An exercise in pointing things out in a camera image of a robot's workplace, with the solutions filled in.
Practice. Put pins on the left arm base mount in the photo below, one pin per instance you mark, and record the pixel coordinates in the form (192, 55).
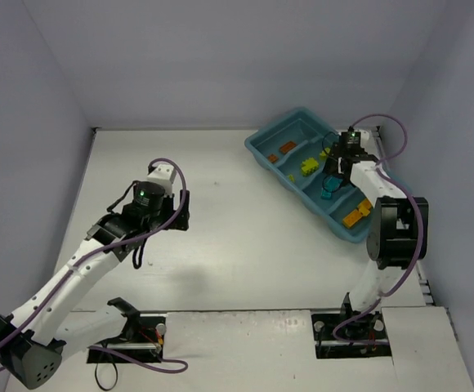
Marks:
(141, 335)

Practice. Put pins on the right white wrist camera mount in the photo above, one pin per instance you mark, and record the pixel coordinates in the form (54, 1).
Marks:
(365, 137)

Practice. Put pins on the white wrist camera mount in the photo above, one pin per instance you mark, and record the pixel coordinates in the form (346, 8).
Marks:
(365, 137)
(163, 174)

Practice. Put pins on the blue small lego brick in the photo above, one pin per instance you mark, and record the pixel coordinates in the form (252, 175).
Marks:
(331, 184)

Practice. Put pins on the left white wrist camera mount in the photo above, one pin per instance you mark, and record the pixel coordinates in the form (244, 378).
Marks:
(163, 174)

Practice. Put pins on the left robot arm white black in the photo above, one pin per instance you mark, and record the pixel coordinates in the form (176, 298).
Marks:
(38, 336)

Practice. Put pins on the blue square lego brick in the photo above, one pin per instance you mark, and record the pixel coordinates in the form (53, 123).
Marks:
(325, 195)

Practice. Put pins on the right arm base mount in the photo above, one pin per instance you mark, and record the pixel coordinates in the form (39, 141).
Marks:
(363, 339)

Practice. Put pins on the small green square lego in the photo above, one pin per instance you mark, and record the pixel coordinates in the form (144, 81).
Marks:
(309, 166)

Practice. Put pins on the orange lego plate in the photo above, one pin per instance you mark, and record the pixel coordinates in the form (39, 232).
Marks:
(352, 219)

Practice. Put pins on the teal divided plastic tray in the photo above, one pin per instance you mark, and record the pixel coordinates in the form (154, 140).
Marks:
(311, 134)

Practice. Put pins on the orange yellow lego brick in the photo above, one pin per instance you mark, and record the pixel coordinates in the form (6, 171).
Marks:
(365, 207)

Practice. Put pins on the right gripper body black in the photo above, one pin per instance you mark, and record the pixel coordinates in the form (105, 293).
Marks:
(336, 153)

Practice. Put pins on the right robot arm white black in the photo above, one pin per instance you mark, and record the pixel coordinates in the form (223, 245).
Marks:
(397, 236)

